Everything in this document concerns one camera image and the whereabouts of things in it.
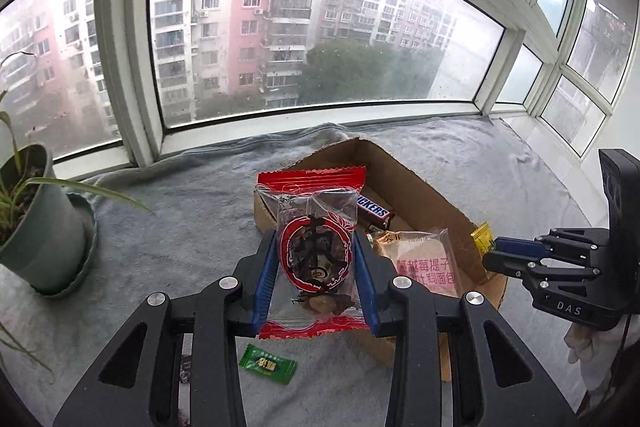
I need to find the brown chocolate bar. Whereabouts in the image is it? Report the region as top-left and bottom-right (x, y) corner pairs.
(356, 193), (396, 233)

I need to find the small green plantlet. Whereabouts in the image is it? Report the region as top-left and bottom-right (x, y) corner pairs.
(0, 319), (53, 375)

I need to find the person's right hand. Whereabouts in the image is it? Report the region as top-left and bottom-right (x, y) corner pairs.
(567, 317), (626, 390)

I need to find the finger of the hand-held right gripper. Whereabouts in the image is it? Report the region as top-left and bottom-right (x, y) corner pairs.
(482, 252), (602, 284)
(492, 229), (609, 259)

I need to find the grey-green plant pot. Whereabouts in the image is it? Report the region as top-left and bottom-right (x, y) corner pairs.
(0, 143), (86, 293)

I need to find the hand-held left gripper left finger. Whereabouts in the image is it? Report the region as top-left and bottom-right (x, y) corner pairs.
(52, 229), (279, 427)

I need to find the white window frame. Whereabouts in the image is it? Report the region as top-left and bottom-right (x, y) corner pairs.
(0, 0), (640, 180)

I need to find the grey-green pot saucer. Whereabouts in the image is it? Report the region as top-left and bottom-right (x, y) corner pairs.
(32, 192), (97, 299)

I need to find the yellow candy packet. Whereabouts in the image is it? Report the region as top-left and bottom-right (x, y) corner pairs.
(470, 222), (496, 255)

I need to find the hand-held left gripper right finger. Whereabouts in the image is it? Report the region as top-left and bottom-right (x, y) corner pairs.
(352, 231), (581, 427)

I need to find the red-ended clear nut packet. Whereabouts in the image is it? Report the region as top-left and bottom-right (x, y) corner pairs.
(256, 165), (368, 341)

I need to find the green candy packet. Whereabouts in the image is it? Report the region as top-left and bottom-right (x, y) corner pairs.
(238, 343), (298, 385)

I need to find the green potted plant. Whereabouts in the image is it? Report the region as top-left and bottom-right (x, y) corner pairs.
(0, 51), (153, 248)

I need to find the clear bread packet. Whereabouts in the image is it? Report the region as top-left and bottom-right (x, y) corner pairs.
(370, 228), (461, 299)

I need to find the brown cardboard box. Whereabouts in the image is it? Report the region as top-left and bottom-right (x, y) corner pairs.
(252, 137), (508, 383)

